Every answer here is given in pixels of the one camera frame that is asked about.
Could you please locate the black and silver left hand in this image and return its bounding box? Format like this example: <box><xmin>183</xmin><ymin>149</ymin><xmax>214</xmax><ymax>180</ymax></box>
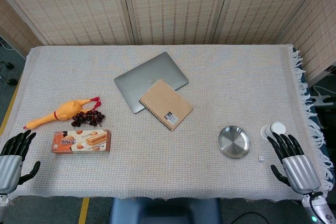
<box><xmin>0</xmin><ymin>129</ymin><xmax>41</xmax><ymax>195</ymax></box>

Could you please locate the black and silver right hand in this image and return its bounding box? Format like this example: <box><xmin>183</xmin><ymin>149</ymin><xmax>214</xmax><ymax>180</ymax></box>
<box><xmin>267</xmin><ymin>132</ymin><xmax>323</xmax><ymax>196</ymax></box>

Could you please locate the white paper cup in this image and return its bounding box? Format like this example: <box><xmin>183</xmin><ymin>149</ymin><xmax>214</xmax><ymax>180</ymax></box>
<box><xmin>260</xmin><ymin>121</ymin><xmax>287</xmax><ymax>141</ymax></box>

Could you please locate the small steel plate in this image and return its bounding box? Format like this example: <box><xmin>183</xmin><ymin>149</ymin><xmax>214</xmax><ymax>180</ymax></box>
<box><xmin>217</xmin><ymin>125</ymin><xmax>251</xmax><ymax>159</ymax></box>

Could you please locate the orange biscuit roll box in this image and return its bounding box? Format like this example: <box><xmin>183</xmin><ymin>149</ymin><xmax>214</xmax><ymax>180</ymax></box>
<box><xmin>50</xmin><ymin>129</ymin><xmax>112</xmax><ymax>154</ymax></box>

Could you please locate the yellow rubber chicken toy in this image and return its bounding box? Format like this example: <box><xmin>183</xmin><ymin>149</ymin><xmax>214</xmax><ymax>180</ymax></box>
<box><xmin>22</xmin><ymin>96</ymin><xmax>103</xmax><ymax>131</ymax></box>

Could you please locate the dark purple grape bunch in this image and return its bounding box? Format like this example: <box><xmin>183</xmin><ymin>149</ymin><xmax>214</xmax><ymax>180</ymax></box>
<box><xmin>71</xmin><ymin>108</ymin><xmax>106</xmax><ymax>127</ymax></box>

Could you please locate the black caster wheel base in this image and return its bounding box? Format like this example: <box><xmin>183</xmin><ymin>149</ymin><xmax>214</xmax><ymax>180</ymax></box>
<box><xmin>0</xmin><ymin>60</ymin><xmax>19</xmax><ymax>86</ymax></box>

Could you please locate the woven bamboo screen panel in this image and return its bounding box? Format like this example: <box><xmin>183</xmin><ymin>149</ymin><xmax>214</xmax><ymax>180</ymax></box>
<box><xmin>0</xmin><ymin>0</ymin><xmax>135</xmax><ymax>47</ymax></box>
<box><xmin>213</xmin><ymin>0</ymin><xmax>325</xmax><ymax>45</ymax></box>
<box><xmin>0</xmin><ymin>0</ymin><xmax>44</xmax><ymax>58</ymax></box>
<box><xmin>277</xmin><ymin>0</ymin><xmax>336</xmax><ymax>86</ymax></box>
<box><xmin>120</xmin><ymin>0</ymin><xmax>233</xmax><ymax>46</ymax></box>

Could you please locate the white waffle-weave tablecloth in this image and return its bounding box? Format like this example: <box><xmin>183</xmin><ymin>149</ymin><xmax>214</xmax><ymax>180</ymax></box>
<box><xmin>0</xmin><ymin>44</ymin><xmax>335</xmax><ymax>201</ymax></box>

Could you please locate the brown spiral notebook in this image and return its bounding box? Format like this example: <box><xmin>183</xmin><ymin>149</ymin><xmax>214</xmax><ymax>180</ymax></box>
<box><xmin>138</xmin><ymin>79</ymin><xmax>194</xmax><ymax>132</ymax></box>

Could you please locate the grey closed laptop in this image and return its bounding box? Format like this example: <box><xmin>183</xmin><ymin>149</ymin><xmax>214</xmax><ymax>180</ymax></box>
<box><xmin>113</xmin><ymin>51</ymin><xmax>190</xmax><ymax>114</ymax></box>

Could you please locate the white power cable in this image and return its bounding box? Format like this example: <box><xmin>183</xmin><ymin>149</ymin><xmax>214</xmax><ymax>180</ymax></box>
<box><xmin>312</xmin><ymin>85</ymin><xmax>332</xmax><ymax>98</ymax></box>

